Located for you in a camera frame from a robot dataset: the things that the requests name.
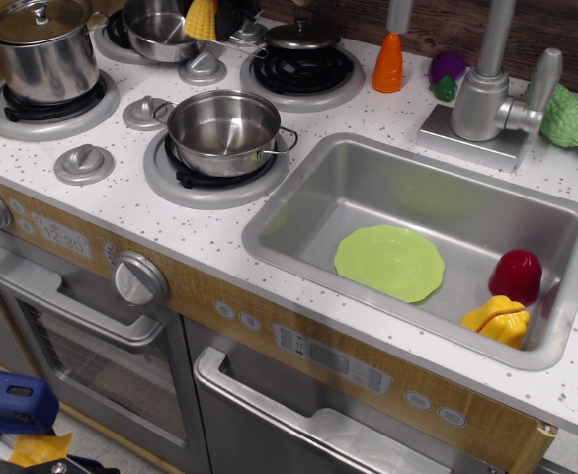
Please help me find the yellow toy bell pepper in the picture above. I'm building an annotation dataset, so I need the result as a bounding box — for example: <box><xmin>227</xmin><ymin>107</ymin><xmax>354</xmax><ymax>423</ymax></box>
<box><xmin>459</xmin><ymin>295</ymin><xmax>531</xmax><ymax>350</ymax></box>

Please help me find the green toy lettuce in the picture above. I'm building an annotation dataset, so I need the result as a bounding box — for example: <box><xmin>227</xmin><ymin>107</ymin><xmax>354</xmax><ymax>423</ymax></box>
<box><xmin>539</xmin><ymin>84</ymin><xmax>578</xmax><ymax>148</ymax></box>

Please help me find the front right stove burner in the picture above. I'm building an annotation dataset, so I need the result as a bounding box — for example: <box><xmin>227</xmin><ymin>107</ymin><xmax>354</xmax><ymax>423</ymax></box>
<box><xmin>143</xmin><ymin>131</ymin><xmax>289</xmax><ymax>210</ymax></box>

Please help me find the grey cylinder above carrot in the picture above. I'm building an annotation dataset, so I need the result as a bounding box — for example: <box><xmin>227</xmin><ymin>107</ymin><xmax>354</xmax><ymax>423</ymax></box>
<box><xmin>386</xmin><ymin>0</ymin><xmax>414</xmax><ymax>34</ymax></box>

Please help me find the purple toy eggplant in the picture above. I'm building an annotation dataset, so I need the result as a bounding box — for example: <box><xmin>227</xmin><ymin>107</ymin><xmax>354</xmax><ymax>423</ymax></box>
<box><xmin>428</xmin><ymin>50</ymin><xmax>466</xmax><ymax>102</ymax></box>

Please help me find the steel saucepan on back burner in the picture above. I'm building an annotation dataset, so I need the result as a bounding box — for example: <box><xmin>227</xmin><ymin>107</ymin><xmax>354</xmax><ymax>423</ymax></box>
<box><xmin>122</xmin><ymin>0</ymin><xmax>267</xmax><ymax>63</ymax></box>

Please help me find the silver stove knob front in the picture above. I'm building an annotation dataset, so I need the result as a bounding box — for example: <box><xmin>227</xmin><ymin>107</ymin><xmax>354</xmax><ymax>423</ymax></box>
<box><xmin>53</xmin><ymin>144</ymin><xmax>115</xmax><ymax>186</ymax></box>

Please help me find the silver stove knob middle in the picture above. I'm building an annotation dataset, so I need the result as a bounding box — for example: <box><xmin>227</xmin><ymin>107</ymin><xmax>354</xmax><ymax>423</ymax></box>
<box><xmin>123</xmin><ymin>95</ymin><xmax>176</xmax><ymax>131</ymax></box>

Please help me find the back right stove burner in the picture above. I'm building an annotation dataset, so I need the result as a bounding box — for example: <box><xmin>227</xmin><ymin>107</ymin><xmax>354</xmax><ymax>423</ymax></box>
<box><xmin>239</xmin><ymin>46</ymin><xmax>366</xmax><ymax>113</ymax></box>

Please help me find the dishwasher door with handle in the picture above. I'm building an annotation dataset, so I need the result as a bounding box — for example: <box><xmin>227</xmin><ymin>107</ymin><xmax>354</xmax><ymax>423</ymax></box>
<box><xmin>185</xmin><ymin>320</ymin><xmax>498</xmax><ymax>473</ymax></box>

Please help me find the red plastic cup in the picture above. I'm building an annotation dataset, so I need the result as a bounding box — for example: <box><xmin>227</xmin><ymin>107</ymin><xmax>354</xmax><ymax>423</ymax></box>
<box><xmin>488</xmin><ymin>249</ymin><xmax>542</xmax><ymax>306</ymax></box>

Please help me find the blue clamp tool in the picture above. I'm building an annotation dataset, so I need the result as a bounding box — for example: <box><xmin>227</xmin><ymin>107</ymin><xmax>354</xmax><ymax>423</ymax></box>
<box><xmin>0</xmin><ymin>371</ymin><xmax>59</xmax><ymax>435</ymax></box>

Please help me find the tall steel pot with lid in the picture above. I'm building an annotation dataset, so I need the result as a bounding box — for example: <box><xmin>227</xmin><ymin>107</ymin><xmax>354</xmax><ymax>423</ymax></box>
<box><xmin>0</xmin><ymin>1</ymin><xmax>109</xmax><ymax>106</ymax></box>

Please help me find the steel pan on front burner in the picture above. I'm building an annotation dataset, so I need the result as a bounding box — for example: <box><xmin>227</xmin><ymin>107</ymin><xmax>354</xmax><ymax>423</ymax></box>
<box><xmin>152</xmin><ymin>89</ymin><xmax>298</xmax><ymax>178</ymax></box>

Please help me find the silver stove knob back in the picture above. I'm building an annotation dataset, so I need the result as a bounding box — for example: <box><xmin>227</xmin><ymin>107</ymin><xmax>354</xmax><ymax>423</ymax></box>
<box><xmin>229</xmin><ymin>20</ymin><xmax>268</xmax><ymax>45</ymax></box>

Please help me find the green plastic plate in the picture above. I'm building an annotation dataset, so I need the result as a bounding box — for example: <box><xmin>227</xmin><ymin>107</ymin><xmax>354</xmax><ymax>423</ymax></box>
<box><xmin>334</xmin><ymin>224</ymin><xmax>446</xmax><ymax>303</ymax></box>

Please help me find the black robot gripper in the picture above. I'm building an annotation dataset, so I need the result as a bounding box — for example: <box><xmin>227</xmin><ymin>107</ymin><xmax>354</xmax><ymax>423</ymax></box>
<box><xmin>215</xmin><ymin>0</ymin><xmax>263</xmax><ymax>41</ymax></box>

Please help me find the stove burner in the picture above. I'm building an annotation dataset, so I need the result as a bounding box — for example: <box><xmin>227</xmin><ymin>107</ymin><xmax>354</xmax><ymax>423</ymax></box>
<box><xmin>239</xmin><ymin>46</ymin><xmax>366</xmax><ymax>113</ymax></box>
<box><xmin>143</xmin><ymin>131</ymin><xmax>289</xmax><ymax>210</ymax></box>
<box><xmin>94</xmin><ymin>9</ymin><xmax>162</xmax><ymax>65</ymax></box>
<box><xmin>0</xmin><ymin>71</ymin><xmax>120</xmax><ymax>142</ymax></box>

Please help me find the front left stove burner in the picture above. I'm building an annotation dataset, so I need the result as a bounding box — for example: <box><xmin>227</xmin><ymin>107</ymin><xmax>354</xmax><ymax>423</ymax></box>
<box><xmin>0</xmin><ymin>71</ymin><xmax>120</xmax><ymax>142</ymax></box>

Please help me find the silver toy faucet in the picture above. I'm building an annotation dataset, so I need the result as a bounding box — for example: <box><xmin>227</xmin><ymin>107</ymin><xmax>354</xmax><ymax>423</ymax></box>
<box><xmin>417</xmin><ymin>1</ymin><xmax>563</xmax><ymax>173</ymax></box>

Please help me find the yellow tape piece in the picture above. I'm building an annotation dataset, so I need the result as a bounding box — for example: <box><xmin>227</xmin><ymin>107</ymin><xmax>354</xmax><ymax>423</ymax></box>
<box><xmin>9</xmin><ymin>433</ymin><xmax>73</xmax><ymax>467</ymax></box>

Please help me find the dark pot lid with knob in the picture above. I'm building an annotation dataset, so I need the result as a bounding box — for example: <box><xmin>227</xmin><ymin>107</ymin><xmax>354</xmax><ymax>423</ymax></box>
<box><xmin>263</xmin><ymin>19</ymin><xmax>341</xmax><ymax>49</ymax></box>

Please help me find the orange toy carrot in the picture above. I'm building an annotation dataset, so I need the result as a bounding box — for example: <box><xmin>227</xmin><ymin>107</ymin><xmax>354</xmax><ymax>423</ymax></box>
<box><xmin>372</xmin><ymin>33</ymin><xmax>403</xmax><ymax>93</ymax></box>

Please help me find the yellow toy corn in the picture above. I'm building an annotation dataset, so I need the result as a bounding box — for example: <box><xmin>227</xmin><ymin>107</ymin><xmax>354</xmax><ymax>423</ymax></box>
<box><xmin>184</xmin><ymin>0</ymin><xmax>217</xmax><ymax>41</ymax></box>

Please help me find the silver sink basin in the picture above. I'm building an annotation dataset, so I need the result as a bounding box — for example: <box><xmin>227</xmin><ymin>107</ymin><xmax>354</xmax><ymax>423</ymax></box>
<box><xmin>242</xmin><ymin>133</ymin><xmax>578</xmax><ymax>370</ymax></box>

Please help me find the silver oven dial right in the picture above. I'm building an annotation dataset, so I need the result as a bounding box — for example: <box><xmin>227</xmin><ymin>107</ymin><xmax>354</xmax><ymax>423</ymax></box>
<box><xmin>111</xmin><ymin>251</ymin><xmax>169</xmax><ymax>305</ymax></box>

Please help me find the oven door with handle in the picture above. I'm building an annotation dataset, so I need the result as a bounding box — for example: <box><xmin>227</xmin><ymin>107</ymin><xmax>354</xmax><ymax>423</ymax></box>
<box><xmin>0</xmin><ymin>237</ymin><xmax>211</xmax><ymax>473</ymax></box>

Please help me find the back left stove burner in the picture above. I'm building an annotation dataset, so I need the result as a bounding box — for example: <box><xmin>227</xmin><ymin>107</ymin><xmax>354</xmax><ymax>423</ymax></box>
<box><xmin>94</xmin><ymin>9</ymin><xmax>162</xmax><ymax>65</ymax></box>

